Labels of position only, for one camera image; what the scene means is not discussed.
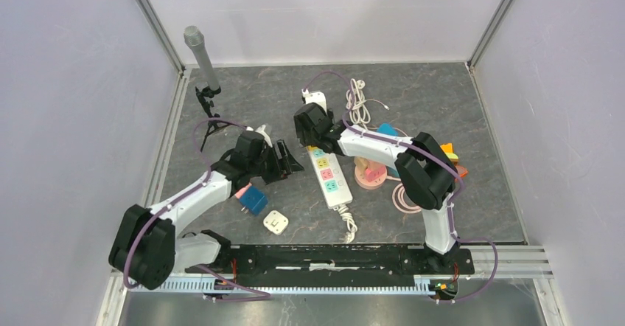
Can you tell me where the light blue plug adapter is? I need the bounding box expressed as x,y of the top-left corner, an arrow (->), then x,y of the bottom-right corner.
376,123 -> 398,136

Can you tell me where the orange round plug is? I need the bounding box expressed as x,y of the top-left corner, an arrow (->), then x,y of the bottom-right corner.
455,165 -> 468,178

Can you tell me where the pink round socket base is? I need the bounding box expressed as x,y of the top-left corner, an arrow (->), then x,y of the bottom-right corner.
354,166 -> 388,190

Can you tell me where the pink cube socket adapter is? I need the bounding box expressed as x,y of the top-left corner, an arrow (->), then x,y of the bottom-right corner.
234,183 -> 252,199

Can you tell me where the blue cube socket adapter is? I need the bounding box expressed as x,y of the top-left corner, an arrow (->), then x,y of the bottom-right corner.
238,186 -> 268,216

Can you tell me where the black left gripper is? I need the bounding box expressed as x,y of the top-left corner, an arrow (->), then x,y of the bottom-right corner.
248,139 -> 304,185

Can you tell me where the beige cube socket adapter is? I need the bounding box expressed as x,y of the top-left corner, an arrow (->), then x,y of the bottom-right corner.
354,156 -> 370,172

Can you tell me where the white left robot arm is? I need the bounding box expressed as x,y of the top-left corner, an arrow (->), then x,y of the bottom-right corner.
108,131 -> 304,290

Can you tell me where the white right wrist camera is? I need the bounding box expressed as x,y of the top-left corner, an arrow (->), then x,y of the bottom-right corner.
301,89 -> 327,112

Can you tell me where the power strip cord and plug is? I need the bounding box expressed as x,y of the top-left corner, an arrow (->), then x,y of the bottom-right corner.
338,205 -> 360,245

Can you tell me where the white coiled cable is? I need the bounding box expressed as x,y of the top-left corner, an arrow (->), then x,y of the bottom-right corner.
345,78 -> 391,131

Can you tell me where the pink coiled cable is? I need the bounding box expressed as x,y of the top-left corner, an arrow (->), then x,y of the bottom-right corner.
391,181 -> 423,215

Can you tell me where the yellow green toy block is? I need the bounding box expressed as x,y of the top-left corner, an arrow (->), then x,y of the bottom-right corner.
440,143 -> 459,164

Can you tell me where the white power strip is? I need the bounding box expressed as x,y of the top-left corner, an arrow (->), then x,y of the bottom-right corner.
307,146 -> 353,209

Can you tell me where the grey microphone on stand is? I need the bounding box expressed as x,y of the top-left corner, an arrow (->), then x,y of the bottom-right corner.
184,25 -> 249,153

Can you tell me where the white plug adapter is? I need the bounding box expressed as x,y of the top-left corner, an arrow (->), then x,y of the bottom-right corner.
263,210 -> 289,235

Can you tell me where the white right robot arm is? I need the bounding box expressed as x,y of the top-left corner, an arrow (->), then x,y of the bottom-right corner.
293,103 -> 465,273

